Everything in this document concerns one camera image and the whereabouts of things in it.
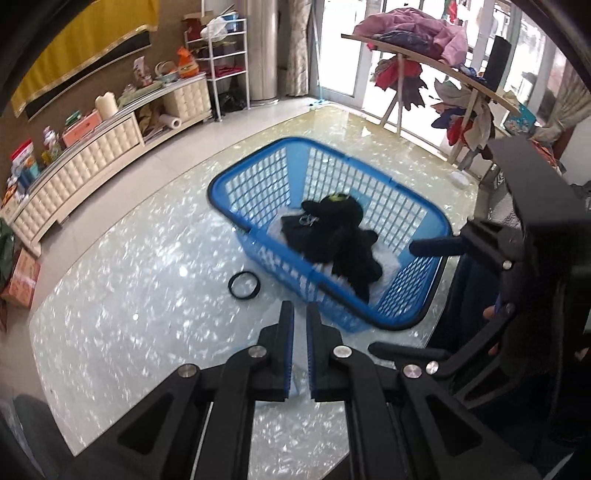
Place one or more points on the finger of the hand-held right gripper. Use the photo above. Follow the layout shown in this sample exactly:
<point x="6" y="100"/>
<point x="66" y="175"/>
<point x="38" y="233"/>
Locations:
<point x="401" y="350"/>
<point x="434" y="247"/>

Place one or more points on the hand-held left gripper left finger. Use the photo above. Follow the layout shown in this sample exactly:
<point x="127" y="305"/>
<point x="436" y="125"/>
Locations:
<point x="288" y="350"/>

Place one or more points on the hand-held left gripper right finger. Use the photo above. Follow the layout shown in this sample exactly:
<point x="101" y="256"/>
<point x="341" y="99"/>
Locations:
<point x="316" y="355"/>

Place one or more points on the white textured cloth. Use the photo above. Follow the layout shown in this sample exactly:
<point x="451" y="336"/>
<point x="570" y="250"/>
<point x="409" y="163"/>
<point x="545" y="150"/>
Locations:
<point x="390" y="270"/>

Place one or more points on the black garment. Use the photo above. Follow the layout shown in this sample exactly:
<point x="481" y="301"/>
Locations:
<point x="332" y="240"/>

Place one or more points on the blue plastic basket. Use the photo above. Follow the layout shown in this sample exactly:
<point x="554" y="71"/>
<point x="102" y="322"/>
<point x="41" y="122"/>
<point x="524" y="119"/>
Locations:
<point x="272" y="184"/>

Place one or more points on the person's right hand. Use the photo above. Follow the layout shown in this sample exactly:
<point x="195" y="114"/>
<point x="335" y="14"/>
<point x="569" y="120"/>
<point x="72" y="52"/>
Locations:
<point x="490" y="314"/>

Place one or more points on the person's dark blue clothing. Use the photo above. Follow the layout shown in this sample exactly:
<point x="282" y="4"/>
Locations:
<point x="466" y="295"/>

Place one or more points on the small white object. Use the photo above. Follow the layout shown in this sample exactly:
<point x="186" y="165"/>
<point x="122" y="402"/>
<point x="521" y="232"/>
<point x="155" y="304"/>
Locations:
<point x="461" y="179"/>

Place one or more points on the patterned beige curtain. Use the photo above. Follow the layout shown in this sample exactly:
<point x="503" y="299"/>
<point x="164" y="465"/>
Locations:
<point x="298" y="55"/>
<point x="563" y="120"/>

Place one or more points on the blue printed box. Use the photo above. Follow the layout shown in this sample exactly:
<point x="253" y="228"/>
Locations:
<point x="519" y="120"/>

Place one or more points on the hanging mixed clothes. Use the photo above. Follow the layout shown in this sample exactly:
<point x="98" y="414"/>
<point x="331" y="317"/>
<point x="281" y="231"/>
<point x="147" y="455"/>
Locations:
<point x="461" y="115"/>

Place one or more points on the wooden clothes rack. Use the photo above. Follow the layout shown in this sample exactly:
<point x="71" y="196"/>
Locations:
<point x="461" y="76"/>

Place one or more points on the black rectangular board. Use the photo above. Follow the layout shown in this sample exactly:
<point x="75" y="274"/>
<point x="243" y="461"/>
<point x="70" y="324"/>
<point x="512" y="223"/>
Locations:
<point x="498" y="64"/>

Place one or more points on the red hanging garment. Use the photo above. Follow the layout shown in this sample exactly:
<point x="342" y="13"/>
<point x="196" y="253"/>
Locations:
<point x="392" y="74"/>

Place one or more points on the pile of pink clothes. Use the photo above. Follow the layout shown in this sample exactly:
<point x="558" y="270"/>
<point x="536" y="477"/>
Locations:
<point x="415" y="23"/>

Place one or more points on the black bag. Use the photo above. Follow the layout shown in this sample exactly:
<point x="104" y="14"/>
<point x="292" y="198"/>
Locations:
<point x="233" y="101"/>

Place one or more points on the white paper roll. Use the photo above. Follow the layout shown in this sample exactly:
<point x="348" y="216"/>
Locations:
<point x="173" y="123"/>

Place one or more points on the standing air conditioner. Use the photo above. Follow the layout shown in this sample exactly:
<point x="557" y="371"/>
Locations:
<point x="263" y="55"/>

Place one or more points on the cream tufted cabinet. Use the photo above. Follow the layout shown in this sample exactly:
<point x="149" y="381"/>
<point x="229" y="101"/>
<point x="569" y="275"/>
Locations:
<point x="92" y="157"/>

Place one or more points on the orange cardboard box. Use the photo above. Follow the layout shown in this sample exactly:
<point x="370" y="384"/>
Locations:
<point x="21" y="277"/>

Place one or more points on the white metal rack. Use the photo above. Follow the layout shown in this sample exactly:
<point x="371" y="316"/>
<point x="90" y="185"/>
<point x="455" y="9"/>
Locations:
<point x="226" y="54"/>

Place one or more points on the pink storage box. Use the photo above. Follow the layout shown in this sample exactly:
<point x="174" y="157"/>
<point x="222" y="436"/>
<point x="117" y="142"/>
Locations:
<point x="82" y="128"/>

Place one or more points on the orange bag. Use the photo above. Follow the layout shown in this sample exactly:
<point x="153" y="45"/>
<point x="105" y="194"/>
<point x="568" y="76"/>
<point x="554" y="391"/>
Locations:
<point x="187" y="64"/>

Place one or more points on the cream cylinder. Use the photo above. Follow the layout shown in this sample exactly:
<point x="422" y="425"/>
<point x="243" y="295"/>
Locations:
<point x="107" y="105"/>

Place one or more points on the white plastic bag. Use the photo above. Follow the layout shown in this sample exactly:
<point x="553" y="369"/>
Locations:
<point x="214" y="28"/>

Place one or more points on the teal box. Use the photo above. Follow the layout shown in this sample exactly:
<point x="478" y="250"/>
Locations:
<point x="31" y="177"/>

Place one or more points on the pink snack package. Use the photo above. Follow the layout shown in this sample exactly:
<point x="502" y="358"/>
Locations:
<point x="142" y="71"/>

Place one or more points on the red and white box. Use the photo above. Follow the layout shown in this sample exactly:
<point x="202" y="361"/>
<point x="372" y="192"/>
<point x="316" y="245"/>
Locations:
<point x="23" y="157"/>

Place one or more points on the yellow cover cloth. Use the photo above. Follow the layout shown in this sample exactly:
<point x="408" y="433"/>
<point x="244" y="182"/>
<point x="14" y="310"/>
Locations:
<point x="83" y="46"/>

